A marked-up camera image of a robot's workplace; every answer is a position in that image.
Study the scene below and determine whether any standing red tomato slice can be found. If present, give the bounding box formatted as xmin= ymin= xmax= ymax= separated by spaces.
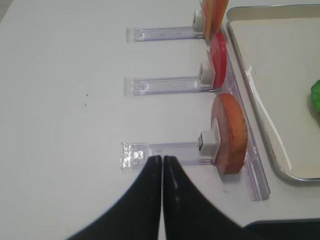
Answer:
xmin=208 ymin=32 xmax=227 ymax=89

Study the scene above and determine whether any clear rack rail left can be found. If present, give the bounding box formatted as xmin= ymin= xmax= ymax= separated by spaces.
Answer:
xmin=222 ymin=30 xmax=271 ymax=201

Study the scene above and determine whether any orange cheese slice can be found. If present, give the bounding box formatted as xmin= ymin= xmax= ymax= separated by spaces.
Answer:
xmin=201 ymin=0 xmax=216 ymax=41
xmin=211 ymin=0 xmax=229 ymax=35

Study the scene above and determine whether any clear tomato pusher track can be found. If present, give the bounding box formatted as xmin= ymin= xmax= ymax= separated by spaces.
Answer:
xmin=123 ymin=61 xmax=221 ymax=97

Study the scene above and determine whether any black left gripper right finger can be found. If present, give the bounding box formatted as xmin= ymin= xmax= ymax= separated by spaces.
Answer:
xmin=162 ymin=156 xmax=253 ymax=240

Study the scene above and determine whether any clear cheese pusher track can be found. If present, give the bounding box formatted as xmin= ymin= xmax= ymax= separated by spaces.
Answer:
xmin=126 ymin=10 xmax=206 ymax=43

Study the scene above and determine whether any white rectangular metal tray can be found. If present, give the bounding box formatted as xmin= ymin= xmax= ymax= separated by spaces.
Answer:
xmin=226 ymin=4 xmax=320 ymax=183

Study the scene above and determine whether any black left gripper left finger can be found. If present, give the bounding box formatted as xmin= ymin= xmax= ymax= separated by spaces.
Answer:
xmin=69 ymin=156 xmax=162 ymax=240

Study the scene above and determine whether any clear bun pusher track left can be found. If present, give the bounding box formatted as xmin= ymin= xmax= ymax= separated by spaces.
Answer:
xmin=119 ymin=129 xmax=221 ymax=171

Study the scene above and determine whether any green lettuce leaf on tray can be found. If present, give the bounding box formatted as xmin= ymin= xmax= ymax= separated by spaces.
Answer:
xmin=310 ymin=79 xmax=320 ymax=113

